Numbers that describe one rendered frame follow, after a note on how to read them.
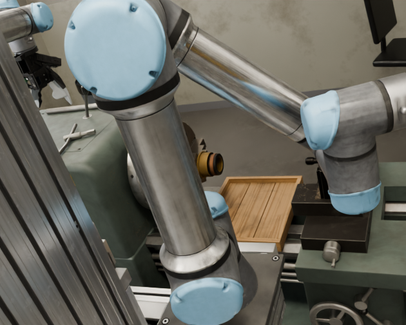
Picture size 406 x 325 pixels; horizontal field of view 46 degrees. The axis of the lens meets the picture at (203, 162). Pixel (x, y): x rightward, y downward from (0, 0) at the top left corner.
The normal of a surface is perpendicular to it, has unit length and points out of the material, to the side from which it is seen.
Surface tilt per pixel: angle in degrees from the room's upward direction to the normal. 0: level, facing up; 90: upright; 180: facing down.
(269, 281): 0
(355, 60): 90
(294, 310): 0
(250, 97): 93
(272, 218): 0
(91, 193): 90
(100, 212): 90
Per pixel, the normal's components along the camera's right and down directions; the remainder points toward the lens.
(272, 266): -0.26, -0.84
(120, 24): 0.01, 0.40
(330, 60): -0.32, 0.55
